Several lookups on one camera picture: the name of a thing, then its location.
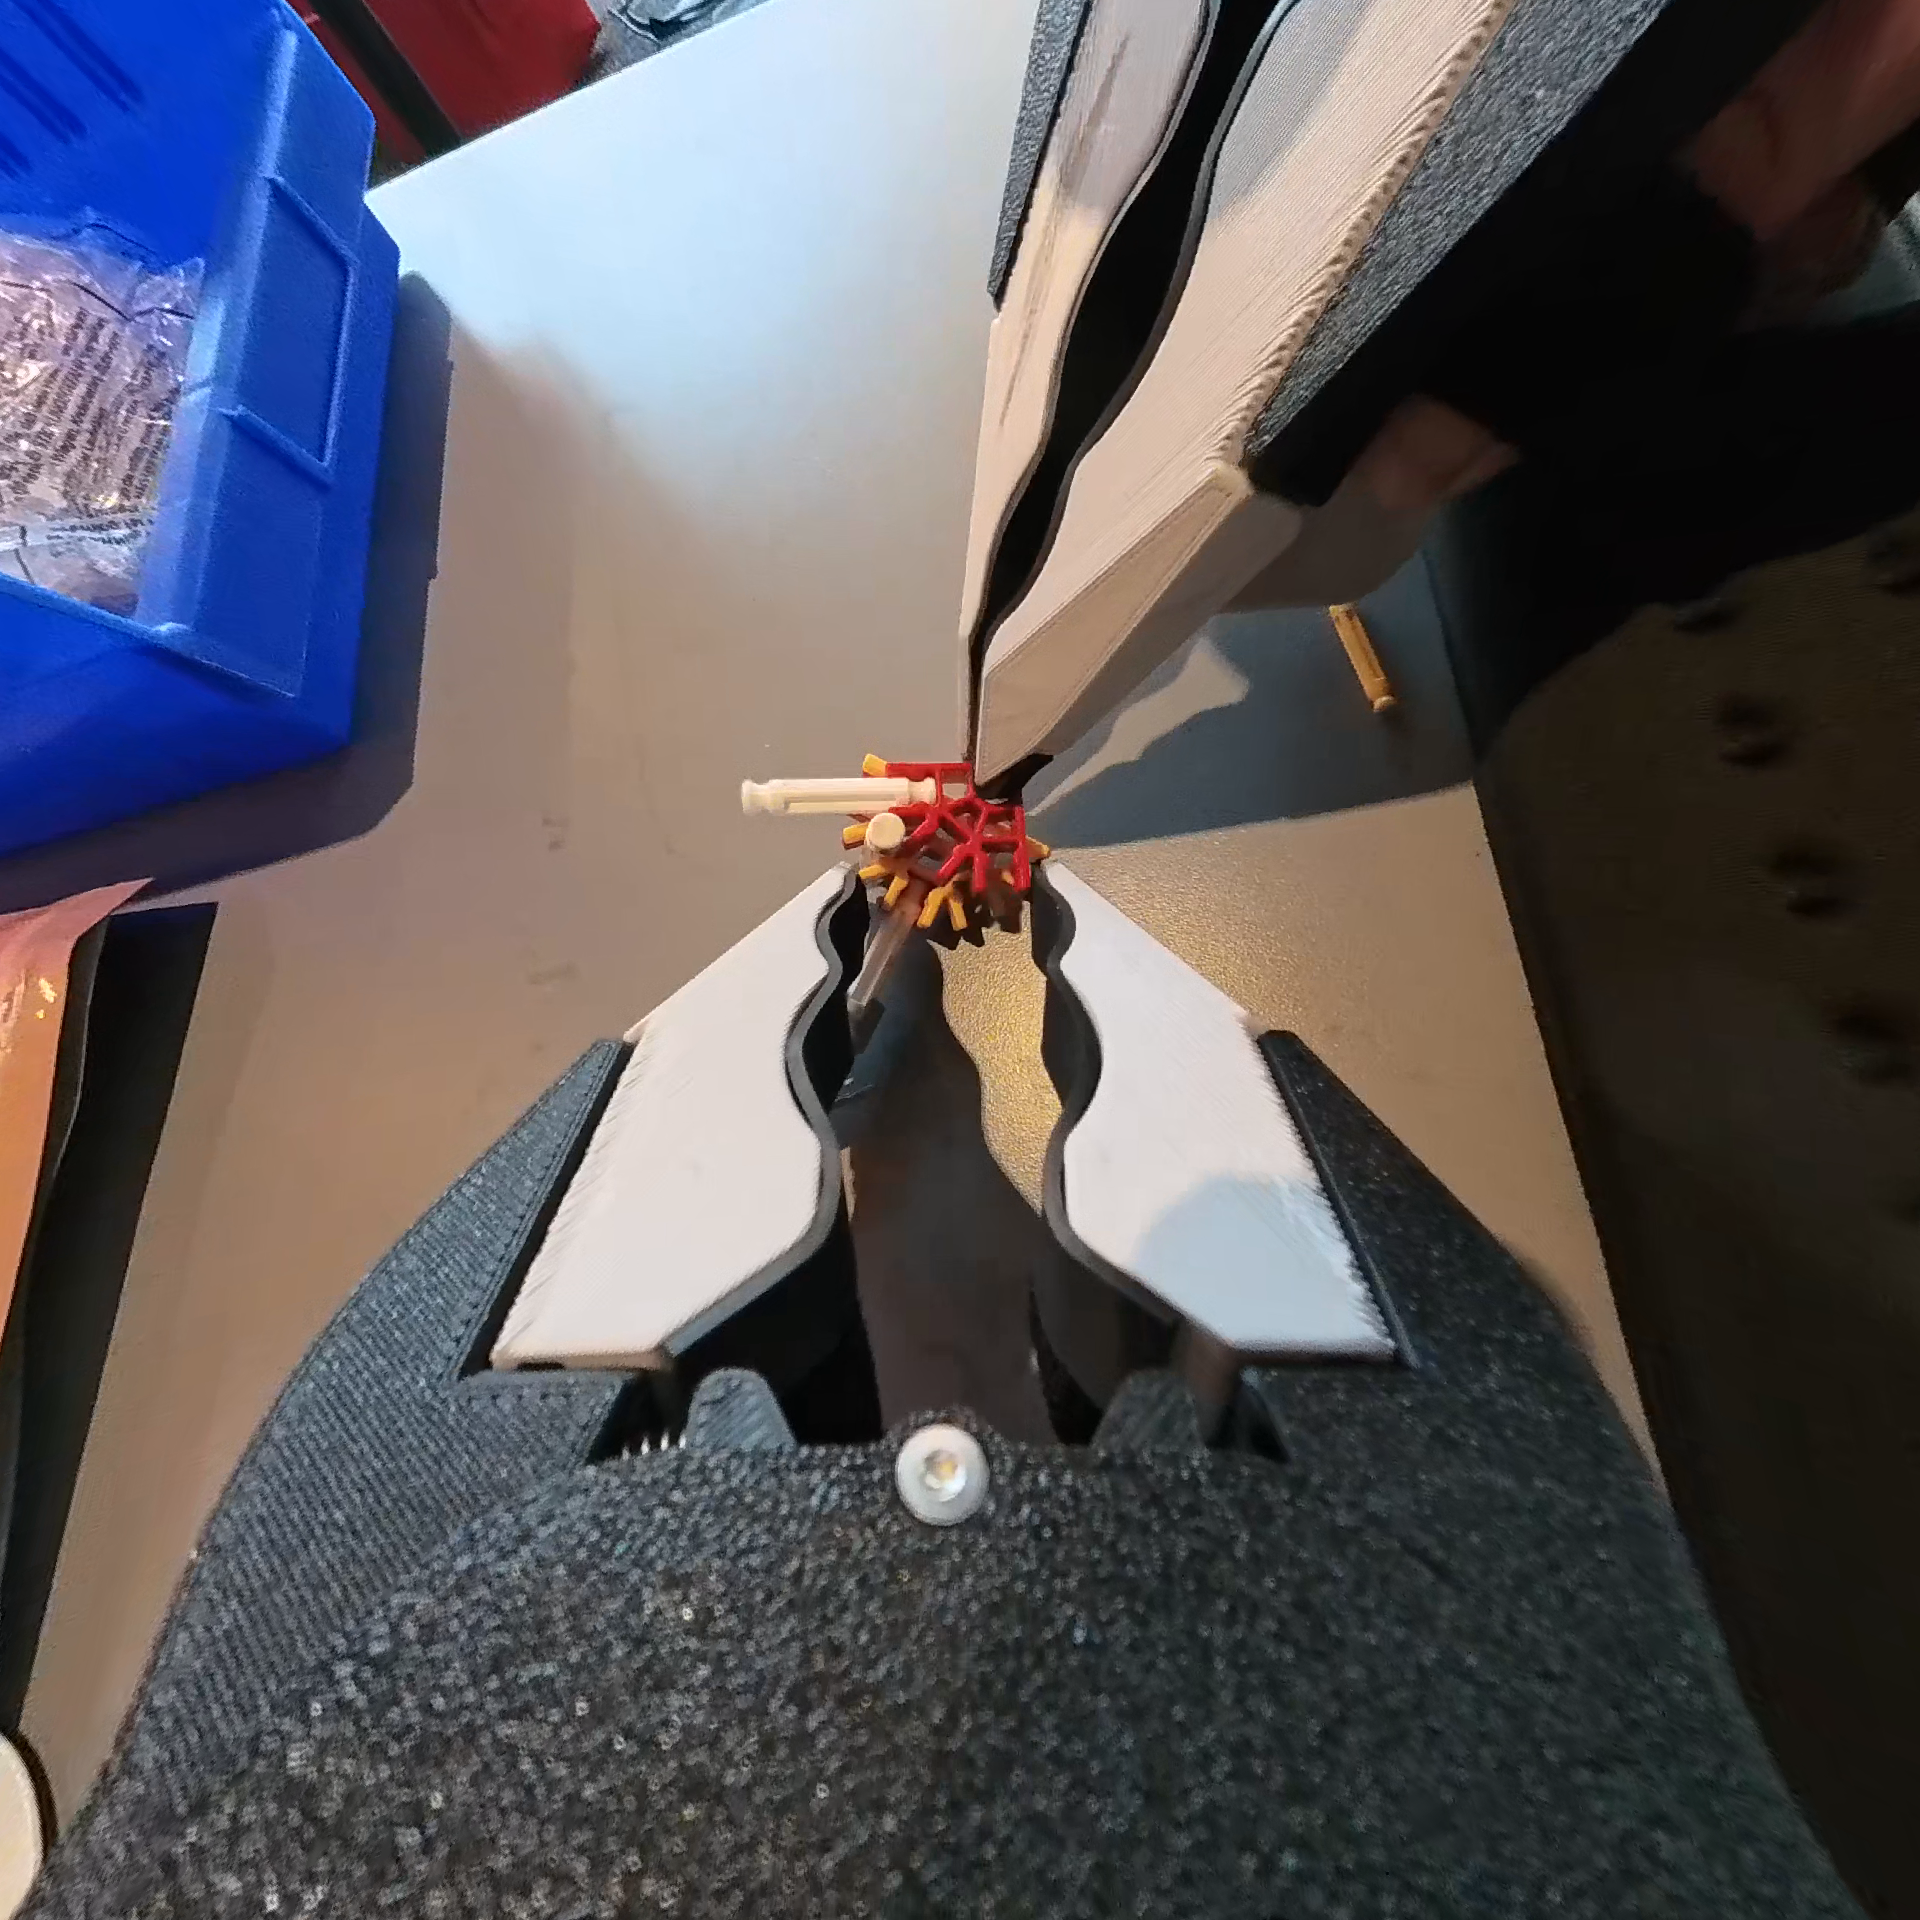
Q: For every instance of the short orange toy rod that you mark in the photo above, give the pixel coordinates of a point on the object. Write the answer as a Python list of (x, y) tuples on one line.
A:
[(1362, 658)]

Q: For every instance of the red and yellow connector assembly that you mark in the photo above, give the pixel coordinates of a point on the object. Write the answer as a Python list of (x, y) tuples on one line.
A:
[(908, 888), (825, 796)]

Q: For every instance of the blue plastic bin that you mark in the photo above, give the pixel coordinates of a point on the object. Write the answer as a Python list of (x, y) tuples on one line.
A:
[(225, 630)]

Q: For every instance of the clear bag of parts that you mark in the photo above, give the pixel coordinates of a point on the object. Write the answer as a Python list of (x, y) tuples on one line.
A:
[(75, 421)]

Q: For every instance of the orange toy package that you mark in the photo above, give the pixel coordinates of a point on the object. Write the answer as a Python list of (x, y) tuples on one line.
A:
[(43, 1020)]

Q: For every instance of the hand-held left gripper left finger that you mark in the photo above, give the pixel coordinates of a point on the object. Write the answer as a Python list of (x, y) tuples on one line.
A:
[(691, 1172)]

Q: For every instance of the person's right hand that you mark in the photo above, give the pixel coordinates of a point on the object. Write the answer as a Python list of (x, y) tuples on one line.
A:
[(1814, 166)]

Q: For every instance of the red toy connector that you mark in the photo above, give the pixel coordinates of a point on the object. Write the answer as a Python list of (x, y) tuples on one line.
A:
[(974, 832)]

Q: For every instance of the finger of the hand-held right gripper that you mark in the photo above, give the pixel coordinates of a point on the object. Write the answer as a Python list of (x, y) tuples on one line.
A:
[(1289, 271), (1078, 224)]

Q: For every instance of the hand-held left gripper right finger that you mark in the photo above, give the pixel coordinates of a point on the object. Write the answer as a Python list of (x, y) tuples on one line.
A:
[(1200, 1186)]

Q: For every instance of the black dimpled pad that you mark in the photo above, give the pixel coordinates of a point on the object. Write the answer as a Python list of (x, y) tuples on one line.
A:
[(1723, 1051)]

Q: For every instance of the dark flat folder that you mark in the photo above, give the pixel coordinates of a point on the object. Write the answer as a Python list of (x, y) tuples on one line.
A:
[(106, 1277)]

